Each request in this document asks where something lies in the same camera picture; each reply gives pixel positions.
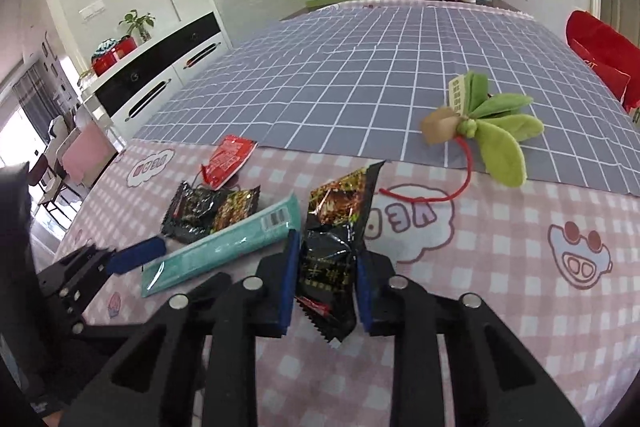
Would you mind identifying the green plush leaf toy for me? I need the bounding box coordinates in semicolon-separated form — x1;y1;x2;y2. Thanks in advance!
378;70;544;204

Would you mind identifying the black red snack wrapper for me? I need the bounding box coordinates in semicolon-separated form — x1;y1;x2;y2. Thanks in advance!
160;182;260;245

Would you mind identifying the potted green plant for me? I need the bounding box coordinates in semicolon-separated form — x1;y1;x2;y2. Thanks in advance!
118;9;155;42

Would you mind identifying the teal long wrapper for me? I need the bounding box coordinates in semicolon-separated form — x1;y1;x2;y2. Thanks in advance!
141;193;302;298

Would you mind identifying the beige sofa pink blanket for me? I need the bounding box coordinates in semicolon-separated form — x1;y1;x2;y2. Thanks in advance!
46;120;118;188

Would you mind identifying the white black sideboard cabinet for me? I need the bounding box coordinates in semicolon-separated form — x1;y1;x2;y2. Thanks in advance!
81;12;229;140

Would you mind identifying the red chair cover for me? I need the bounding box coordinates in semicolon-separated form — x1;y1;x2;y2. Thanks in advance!
565;11;639;112

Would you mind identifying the small red snack packet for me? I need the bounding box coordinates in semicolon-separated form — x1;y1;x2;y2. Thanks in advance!
201;134;257;190

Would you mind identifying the grey grid tablecloth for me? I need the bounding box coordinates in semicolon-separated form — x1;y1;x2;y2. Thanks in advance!
138;1;639;195

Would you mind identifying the red round tin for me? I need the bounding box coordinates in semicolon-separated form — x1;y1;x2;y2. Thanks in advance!
91;35;137;76

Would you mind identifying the dark wooden chair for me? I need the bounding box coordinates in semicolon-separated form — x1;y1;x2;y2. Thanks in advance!
27;154;84;231

